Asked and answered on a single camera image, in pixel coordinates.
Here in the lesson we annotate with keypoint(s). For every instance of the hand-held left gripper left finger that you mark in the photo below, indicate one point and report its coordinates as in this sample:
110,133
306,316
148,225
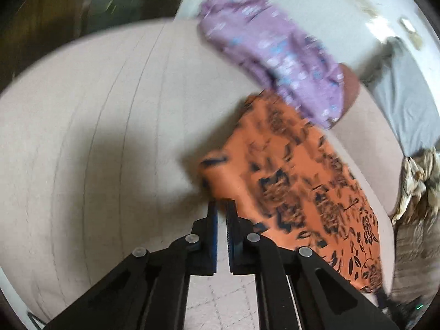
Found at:
213,237

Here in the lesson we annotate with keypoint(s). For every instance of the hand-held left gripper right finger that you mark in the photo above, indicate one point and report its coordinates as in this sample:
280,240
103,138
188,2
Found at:
229,237

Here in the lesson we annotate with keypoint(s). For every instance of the orange black floral top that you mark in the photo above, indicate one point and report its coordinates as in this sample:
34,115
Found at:
285,178

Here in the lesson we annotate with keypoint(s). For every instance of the beige patterned crumpled cloth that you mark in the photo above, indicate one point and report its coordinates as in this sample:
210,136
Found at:
412,257

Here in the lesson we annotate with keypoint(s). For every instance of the beige floral blanket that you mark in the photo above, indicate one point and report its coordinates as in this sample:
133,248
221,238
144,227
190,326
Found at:
414,178

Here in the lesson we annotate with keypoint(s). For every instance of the pink bolster cushion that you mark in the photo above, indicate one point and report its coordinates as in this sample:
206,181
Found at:
374,134

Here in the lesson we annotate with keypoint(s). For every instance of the pink quilted bed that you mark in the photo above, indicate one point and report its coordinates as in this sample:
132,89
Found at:
86,110

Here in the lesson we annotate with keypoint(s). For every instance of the purple floral cloth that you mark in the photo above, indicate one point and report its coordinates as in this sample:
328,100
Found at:
275,48

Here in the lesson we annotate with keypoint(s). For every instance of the grey cloth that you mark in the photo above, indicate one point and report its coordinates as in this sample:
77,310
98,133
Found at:
409,110

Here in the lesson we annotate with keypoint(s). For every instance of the wooden glazed door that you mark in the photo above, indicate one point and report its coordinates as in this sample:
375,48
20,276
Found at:
41,24

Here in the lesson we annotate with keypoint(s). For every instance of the beige wall switch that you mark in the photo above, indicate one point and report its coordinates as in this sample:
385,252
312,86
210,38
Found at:
407,24

